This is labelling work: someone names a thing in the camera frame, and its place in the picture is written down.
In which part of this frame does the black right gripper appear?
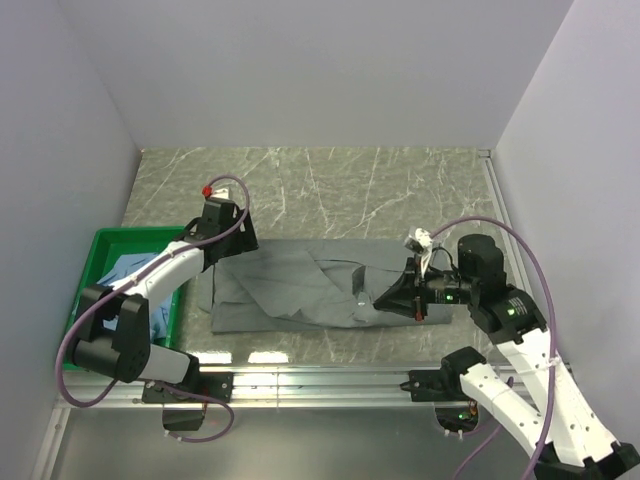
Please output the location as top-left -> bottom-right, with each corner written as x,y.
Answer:
373,252 -> 476,319

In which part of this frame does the grey long sleeve shirt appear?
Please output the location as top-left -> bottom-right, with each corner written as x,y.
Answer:
200,237 -> 455,335

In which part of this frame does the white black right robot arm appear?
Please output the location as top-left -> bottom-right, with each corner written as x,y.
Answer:
374,229 -> 639,479

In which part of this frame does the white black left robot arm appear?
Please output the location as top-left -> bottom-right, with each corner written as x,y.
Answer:
56,197 -> 258,402

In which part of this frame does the blue long sleeve shirt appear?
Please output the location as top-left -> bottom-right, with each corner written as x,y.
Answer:
78,243 -> 198,347

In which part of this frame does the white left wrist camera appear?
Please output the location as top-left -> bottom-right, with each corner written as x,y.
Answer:
201,185 -> 232,200

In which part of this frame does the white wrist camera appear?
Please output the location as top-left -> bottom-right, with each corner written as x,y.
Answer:
201,185 -> 232,200
404,227 -> 434,277

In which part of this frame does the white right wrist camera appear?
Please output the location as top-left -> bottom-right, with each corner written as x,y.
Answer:
404,227 -> 434,277

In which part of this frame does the aluminium side rail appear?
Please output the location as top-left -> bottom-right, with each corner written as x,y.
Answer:
478,149 -> 521,286

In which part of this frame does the aluminium mounting rail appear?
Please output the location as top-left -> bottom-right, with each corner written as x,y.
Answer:
54,363 -> 531,410

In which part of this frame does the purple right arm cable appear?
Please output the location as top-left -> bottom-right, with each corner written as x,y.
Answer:
429,215 -> 558,480

